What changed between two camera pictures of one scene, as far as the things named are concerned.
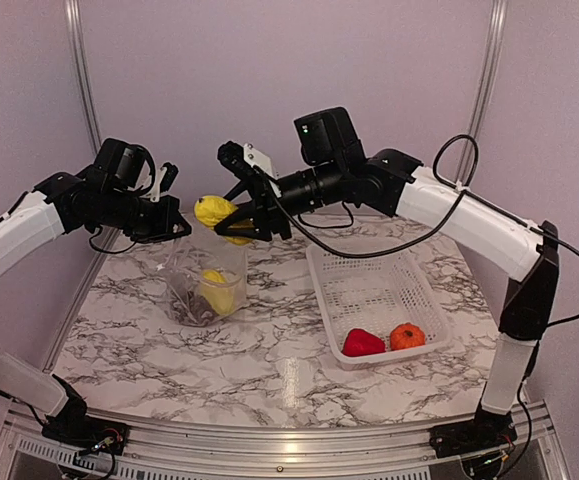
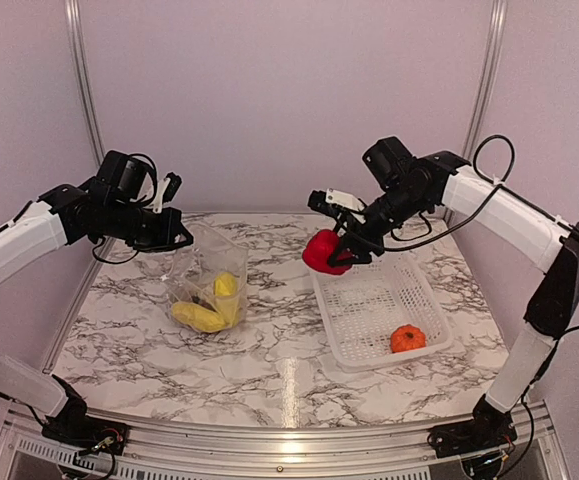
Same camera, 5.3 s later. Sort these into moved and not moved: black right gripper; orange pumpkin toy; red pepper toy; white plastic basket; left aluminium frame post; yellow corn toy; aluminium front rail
Moved: red pepper toy; black right gripper; yellow corn toy
Not moved: aluminium front rail; left aluminium frame post; orange pumpkin toy; white plastic basket
